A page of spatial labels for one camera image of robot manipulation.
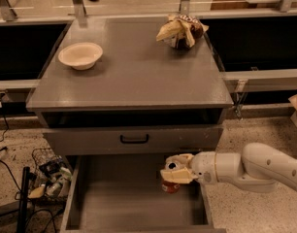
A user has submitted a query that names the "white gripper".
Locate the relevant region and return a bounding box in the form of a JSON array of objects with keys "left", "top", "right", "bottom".
[{"left": 160, "top": 151, "right": 216, "bottom": 184}]

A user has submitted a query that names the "red coke can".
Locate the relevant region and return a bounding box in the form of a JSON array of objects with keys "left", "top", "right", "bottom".
[{"left": 160, "top": 160, "right": 182, "bottom": 194}]

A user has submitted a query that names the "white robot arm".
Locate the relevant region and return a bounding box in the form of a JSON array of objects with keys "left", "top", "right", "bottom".
[{"left": 160, "top": 143, "right": 297, "bottom": 193}]

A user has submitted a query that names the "grey drawer cabinet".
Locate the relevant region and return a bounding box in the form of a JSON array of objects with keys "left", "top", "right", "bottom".
[{"left": 25, "top": 16, "right": 234, "bottom": 233}]

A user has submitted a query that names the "open grey middle drawer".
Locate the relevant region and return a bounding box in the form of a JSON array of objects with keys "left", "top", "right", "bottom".
[{"left": 60, "top": 153, "right": 226, "bottom": 233}]

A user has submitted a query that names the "grey top drawer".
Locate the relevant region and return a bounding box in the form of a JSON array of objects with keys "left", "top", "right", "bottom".
[{"left": 44, "top": 125, "right": 223, "bottom": 155}]

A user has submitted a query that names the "crumpled chip bag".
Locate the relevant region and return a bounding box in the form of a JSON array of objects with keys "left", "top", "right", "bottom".
[{"left": 156, "top": 15, "right": 209, "bottom": 49}]

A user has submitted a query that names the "black drawer handle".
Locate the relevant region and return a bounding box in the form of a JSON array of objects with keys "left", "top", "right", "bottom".
[{"left": 119, "top": 134, "right": 149, "bottom": 145}]

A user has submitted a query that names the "wire basket with items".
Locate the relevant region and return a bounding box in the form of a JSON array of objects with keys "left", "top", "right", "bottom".
[{"left": 28, "top": 148, "right": 73, "bottom": 202}]

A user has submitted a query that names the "black stand post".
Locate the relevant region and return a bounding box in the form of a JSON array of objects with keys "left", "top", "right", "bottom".
[{"left": 16, "top": 167, "right": 30, "bottom": 233}]

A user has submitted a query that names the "black floor cable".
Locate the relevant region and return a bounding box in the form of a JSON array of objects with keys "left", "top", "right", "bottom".
[{"left": 0, "top": 92, "right": 59, "bottom": 233}]

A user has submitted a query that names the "metal rail frame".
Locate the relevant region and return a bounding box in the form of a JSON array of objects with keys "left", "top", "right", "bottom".
[{"left": 0, "top": 0, "right": 297, "bottom": 114}]

